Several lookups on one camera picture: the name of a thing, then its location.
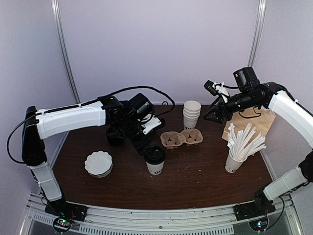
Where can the cardboard cup carrier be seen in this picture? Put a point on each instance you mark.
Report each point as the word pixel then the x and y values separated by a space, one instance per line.
pixel 171 140

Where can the brown paper bag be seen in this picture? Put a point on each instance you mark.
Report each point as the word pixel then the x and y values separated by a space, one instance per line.
pixel 261 119

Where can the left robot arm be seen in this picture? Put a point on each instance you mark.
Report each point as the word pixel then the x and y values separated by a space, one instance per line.
pixel 132 119

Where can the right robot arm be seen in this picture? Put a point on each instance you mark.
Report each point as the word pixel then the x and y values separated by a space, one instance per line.
pixel 276 98

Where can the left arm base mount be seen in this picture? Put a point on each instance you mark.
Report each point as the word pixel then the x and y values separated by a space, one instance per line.
pixel 67 214

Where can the paper cup holding straws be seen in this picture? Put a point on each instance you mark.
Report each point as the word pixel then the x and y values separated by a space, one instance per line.
pixel 233 162

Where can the stack of black lids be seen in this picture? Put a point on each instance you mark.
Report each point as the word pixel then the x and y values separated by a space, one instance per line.
pixel 114 137

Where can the single white paper cup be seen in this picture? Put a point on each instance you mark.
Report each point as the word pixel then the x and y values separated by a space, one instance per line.
pixel 155 169

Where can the stack of white paper cups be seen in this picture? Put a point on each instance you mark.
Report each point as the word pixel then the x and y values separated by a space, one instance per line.
pixel 191 113

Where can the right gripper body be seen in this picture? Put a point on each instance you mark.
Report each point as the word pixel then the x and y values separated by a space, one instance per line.
pixel 229 113

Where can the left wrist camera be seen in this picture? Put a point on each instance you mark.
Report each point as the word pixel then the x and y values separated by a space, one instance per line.
pixel 151 124

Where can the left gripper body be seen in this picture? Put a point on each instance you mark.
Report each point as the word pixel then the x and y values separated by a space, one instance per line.
pixel 138 144

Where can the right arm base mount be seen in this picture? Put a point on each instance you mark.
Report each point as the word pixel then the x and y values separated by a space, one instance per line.
pixel 256 213

